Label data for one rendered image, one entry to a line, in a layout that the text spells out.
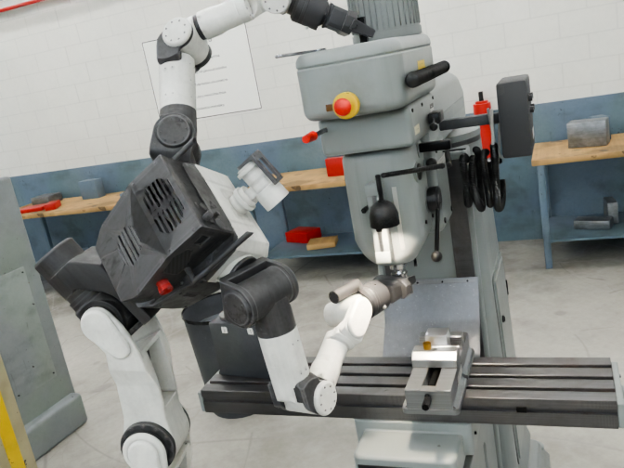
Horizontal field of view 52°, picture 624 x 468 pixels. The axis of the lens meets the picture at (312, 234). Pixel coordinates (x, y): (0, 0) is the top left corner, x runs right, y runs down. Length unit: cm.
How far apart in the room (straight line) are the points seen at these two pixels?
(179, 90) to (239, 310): 58
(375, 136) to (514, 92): 45
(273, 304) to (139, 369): 41
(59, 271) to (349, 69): 82
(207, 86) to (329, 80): 524
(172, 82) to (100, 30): 574
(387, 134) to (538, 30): 433
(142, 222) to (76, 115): 634
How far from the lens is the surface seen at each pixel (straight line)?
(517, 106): 187
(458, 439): 186
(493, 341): 230
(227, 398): 210
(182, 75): 165
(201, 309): 397
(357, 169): 167
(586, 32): 586
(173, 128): 154
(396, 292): 174
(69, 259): 164
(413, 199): 167
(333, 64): 151
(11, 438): 301
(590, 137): 539
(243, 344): 206
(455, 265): 217
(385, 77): 149
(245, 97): 654
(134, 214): 142
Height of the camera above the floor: 187
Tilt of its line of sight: 15 degrees down
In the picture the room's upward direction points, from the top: 10 degrees counter-clockwise
